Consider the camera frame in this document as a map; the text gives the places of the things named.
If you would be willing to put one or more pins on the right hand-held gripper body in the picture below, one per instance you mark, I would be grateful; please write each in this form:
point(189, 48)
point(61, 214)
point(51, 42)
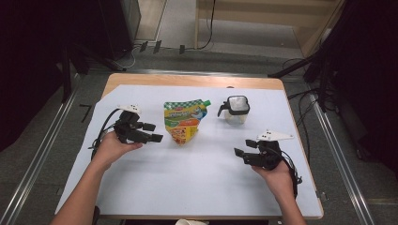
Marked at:
point(266, 156)

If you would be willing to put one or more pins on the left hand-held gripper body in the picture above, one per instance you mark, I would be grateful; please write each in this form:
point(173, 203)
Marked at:
point(130, 129)

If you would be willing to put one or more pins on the yellow green spouted pouch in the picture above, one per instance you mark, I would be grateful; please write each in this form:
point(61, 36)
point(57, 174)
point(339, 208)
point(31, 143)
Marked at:
point(184, 120)

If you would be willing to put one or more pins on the clear jar with black lid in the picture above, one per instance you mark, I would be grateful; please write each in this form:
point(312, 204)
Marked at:
point(236, 106)

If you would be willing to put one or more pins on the person's left hand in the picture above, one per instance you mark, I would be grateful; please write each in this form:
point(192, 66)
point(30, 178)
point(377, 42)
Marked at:
point(111, 150)

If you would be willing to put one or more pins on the person's right hand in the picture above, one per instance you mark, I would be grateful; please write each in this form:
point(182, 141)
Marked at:
point(280, 182)

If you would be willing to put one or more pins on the white table sheet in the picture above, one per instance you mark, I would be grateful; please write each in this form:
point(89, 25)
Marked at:
point(172, 193)

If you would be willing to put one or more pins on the wooden table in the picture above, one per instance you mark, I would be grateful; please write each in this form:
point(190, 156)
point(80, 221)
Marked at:
point(187, 80)

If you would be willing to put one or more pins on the black metal stand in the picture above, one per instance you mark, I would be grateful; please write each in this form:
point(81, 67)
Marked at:
point(66, 78)
point(291, 67)

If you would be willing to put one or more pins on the white crumpled object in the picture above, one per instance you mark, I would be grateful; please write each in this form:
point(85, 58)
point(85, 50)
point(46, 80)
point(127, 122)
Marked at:
point(191, 222)

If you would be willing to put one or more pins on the black cabinet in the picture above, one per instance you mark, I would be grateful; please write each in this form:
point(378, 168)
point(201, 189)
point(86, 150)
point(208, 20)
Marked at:
point(115, 28)

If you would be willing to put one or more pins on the dark curtain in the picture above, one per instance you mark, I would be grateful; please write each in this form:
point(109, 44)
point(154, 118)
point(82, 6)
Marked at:
point(372, 78)
point(31, 62)

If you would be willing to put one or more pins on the metal floor rail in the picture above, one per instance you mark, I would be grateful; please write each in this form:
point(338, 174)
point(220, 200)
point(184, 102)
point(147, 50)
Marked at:
point(187, 72)
point(37, 159)
point(341, 162)

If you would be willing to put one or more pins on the metal table corner bracket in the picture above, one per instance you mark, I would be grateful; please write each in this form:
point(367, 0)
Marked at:
point(321, 196)

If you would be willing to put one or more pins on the small black floor bracket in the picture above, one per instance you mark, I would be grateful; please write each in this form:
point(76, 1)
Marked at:
point(144, 46)
point(182, 49)
point(157, 46)

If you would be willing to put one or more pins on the light wooden furniture frame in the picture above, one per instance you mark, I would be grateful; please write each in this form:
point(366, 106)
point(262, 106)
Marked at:
point(250, 17)

